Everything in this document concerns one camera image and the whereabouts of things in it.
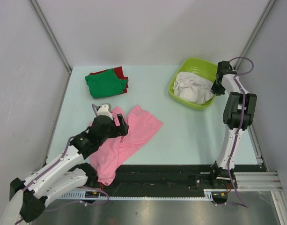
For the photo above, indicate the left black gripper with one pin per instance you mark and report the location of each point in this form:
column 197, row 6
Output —
column 120, row 130

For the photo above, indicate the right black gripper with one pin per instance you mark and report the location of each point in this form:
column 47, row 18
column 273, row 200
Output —
column 215, row 90

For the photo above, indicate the green plastic basin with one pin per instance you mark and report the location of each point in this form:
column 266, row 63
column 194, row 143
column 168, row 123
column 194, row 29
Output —
column 200, row 67

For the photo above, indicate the pink t shirt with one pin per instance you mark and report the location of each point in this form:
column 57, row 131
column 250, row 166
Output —
column 115, row 151

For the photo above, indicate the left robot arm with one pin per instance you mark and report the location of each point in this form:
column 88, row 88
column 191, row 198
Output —
column 68, row 170

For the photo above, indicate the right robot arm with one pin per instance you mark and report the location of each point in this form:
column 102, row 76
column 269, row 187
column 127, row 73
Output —
column 238, row 115

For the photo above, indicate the white t shirt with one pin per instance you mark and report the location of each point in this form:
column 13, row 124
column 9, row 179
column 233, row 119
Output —
column 192, row 88

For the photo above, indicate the folded green t shirt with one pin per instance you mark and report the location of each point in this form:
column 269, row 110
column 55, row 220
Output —
column 105, row 83

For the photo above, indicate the folded red t shirt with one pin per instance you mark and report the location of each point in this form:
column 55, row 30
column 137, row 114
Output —
column 122, row 75

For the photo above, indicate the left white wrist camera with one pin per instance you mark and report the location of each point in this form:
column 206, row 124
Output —
column 105, row 110

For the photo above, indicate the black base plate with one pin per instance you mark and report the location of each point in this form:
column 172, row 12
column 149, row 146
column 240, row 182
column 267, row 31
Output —
column 164, row 177

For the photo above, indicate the right aluminium frame post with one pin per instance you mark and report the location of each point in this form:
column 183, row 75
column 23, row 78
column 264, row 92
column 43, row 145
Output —
column 267, row 10

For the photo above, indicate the aluminium frame post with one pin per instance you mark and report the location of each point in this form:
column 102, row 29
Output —
column 50, row 34
column 267, row 10

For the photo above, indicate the slotted cable duct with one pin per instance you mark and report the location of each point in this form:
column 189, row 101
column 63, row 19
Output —
column 130, row 195

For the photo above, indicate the left aluminium frame post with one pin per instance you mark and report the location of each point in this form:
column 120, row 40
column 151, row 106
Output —
column 50, row 34

